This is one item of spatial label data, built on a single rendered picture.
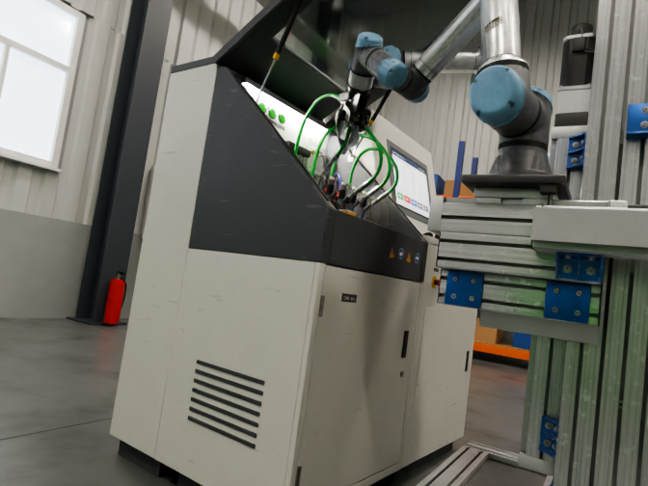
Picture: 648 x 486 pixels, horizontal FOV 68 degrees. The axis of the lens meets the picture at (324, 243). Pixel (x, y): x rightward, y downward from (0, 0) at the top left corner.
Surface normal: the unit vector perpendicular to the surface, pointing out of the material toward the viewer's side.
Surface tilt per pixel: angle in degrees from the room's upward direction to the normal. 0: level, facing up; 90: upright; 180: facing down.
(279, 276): 90
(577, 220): 90
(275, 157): 90
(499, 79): 98
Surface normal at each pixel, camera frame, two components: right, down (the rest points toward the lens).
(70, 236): 0.85, 0.07
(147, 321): -0.58, -0.15
